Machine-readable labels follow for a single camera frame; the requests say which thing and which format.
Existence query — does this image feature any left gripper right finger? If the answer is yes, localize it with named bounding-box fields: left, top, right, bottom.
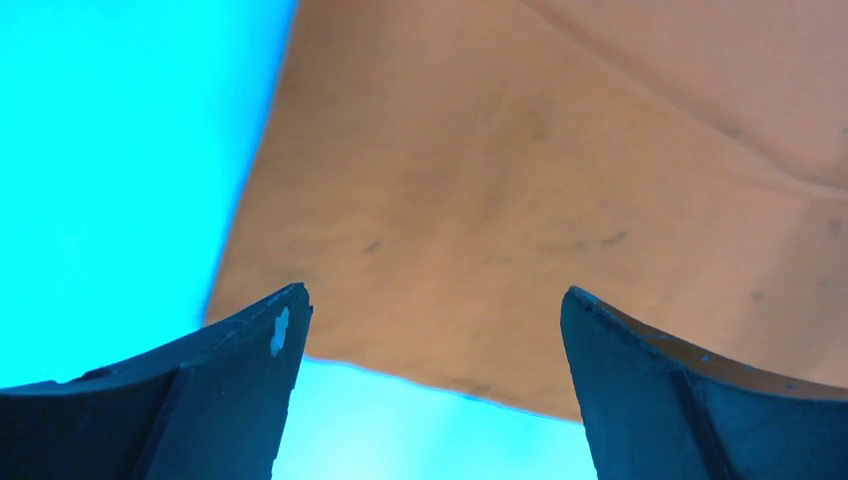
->
left=560, top=286, right=847, bottom=479

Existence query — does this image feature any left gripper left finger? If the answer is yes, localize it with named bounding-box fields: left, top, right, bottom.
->
left=1, top=283, right=313, bottom=479

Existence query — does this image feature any orange t shirt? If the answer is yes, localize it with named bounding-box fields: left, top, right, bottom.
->
left=207, top=1, right=847, bottom=418

